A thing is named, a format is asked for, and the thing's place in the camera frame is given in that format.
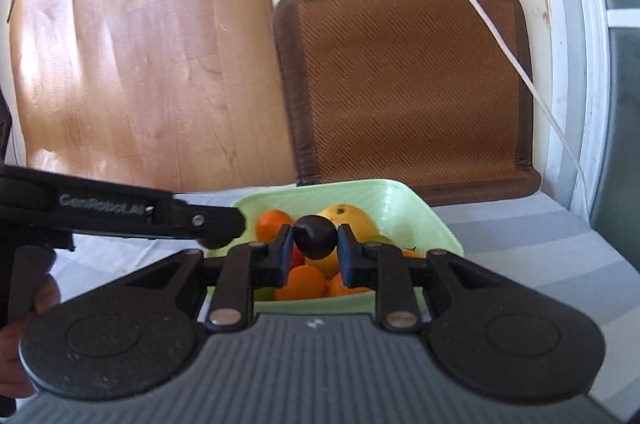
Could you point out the brown woven mat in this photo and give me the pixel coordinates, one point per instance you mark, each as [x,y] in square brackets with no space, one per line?
[425,92]

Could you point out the orange mandarin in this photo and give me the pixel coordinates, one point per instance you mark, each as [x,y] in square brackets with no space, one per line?
[304,283]
[269,223]
[411,253]
[336,288]

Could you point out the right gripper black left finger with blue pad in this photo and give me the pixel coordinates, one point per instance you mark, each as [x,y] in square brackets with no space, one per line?
[140,331]

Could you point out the dark purple plum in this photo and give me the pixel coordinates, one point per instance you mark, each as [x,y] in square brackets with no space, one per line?
[315,236]

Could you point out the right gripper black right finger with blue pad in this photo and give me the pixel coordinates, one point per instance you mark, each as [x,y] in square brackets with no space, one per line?
[485,331]

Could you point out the light green plastic basin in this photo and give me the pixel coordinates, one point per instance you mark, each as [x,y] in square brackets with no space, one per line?
[398,212]

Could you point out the frosted glass door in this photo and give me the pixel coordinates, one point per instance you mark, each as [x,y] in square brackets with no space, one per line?
[595,98]

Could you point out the large yellow citrus fruit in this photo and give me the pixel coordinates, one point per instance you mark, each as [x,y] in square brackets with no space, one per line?
[362,225]

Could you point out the orange mandarin back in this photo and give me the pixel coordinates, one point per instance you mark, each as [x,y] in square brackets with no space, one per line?
[411,253]

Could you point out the blue white striped tablecloth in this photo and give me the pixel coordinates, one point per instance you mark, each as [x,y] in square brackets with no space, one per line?
[533,241]

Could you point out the person left hand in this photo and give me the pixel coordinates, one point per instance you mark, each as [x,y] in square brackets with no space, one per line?
[13,378]

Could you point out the green fruit in basin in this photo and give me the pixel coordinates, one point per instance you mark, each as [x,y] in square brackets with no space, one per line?
[381,239]

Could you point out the small green fruit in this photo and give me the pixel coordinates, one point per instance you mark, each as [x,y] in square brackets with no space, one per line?
[263,295]

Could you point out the wood pattern board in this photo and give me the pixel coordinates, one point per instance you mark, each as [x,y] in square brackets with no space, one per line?
[181,95]

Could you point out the red fruit in basin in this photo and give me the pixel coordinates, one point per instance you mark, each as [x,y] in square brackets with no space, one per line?
[297,258]

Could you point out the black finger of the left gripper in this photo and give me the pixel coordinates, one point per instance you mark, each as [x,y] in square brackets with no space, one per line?
[210,226]

